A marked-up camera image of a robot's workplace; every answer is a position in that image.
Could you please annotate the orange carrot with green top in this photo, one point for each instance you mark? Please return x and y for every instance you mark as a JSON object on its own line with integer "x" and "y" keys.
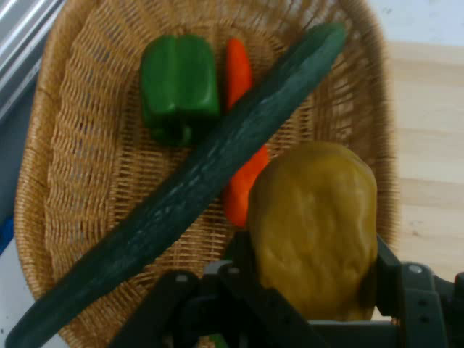
{"x": 237, "y": 72}

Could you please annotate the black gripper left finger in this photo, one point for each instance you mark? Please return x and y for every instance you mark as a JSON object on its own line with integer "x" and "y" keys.
{"x": 224, "y": 304}

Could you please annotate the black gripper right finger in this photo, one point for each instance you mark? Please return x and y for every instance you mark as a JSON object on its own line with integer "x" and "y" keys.
{"x": 417, "y": 301}

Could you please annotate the green bell pepper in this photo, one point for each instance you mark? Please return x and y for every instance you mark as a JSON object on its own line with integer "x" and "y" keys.
{"x": 179, "y": 83}

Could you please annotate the blue foam mat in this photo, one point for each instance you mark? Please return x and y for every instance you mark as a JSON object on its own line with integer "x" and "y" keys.
{"x": 5, "y": 233}

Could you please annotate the long dark green cucumber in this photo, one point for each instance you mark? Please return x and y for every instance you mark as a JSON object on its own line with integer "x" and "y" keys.
{"x": 203, "y": 174}

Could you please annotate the aluminium frame rail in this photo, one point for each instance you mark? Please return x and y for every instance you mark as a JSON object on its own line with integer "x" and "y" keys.
{"x": 18, "y": 43}

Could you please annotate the brown potato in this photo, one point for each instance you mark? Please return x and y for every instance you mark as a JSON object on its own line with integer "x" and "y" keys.
{"x": 315, "y": 232}

